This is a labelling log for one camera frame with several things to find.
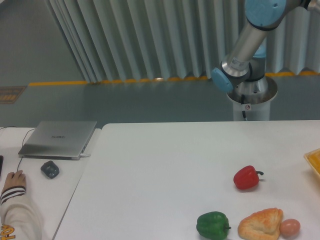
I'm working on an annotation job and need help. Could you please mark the person's hand on mouse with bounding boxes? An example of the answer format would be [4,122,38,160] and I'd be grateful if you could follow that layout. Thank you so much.
[2,170,27,193]

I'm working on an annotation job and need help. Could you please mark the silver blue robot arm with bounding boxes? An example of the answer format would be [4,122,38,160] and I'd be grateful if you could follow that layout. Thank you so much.
[211,0,320,93]

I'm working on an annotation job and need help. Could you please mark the cream striped sleeve forearm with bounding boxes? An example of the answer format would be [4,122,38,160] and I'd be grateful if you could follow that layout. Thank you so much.
[0,185,42,240]

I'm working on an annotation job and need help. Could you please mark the green bell pepper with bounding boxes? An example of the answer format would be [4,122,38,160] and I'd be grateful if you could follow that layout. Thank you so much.
[196,211,231,240]

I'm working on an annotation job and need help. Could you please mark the red bell pepper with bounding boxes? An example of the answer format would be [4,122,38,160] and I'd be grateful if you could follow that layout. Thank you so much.
[233,165,264,190]

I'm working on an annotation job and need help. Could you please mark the black keyboard edge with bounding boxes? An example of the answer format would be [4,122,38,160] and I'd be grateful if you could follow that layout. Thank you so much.
[0,155,4,178]

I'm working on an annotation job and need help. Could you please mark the dark grey plastic clip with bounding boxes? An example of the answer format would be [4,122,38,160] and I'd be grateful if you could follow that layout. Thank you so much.
[40,160,60,179]

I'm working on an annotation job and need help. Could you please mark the silver closed laptop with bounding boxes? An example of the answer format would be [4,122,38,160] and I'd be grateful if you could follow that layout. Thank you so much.
[18,121,97,160]

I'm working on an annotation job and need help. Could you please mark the grey folding screen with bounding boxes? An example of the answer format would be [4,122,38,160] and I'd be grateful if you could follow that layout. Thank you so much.
[44,0,320,84]

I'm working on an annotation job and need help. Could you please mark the toy croissant bread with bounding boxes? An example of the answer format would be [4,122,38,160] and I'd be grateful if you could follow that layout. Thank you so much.
[237,208,283,240]

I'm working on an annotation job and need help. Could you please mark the brown toy egg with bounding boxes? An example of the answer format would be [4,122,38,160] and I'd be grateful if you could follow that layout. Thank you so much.
[280,218,301,238]

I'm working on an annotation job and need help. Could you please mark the yellow plastic tray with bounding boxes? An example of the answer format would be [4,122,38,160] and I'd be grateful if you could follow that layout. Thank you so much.
[304,148,320,176]

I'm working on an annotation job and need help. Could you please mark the black mouse cable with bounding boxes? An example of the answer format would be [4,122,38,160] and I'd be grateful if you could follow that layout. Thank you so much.
[0,125,38,173]

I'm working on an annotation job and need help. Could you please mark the black pedestal cable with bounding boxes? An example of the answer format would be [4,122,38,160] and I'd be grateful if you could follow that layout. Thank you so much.
[240,93,249,122]

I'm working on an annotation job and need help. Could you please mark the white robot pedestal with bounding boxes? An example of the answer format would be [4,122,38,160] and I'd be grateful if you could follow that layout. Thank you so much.
[227,76,278,121]

